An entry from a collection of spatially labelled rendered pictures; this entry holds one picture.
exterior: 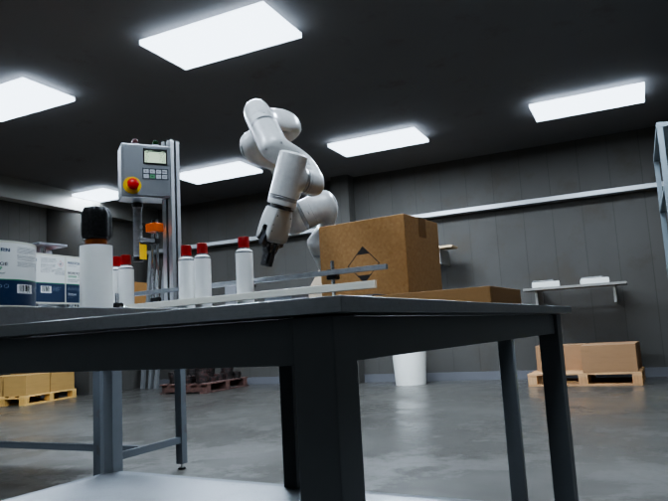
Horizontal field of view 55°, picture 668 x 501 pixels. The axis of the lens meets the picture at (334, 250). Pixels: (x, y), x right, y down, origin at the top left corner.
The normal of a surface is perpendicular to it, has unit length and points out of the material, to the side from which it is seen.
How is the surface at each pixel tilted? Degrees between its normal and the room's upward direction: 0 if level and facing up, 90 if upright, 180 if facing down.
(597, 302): 90
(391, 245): 90
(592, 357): 90
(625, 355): 90
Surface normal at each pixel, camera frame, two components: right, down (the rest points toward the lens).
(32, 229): 0.90, -0.11
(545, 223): -0.43, -0.09
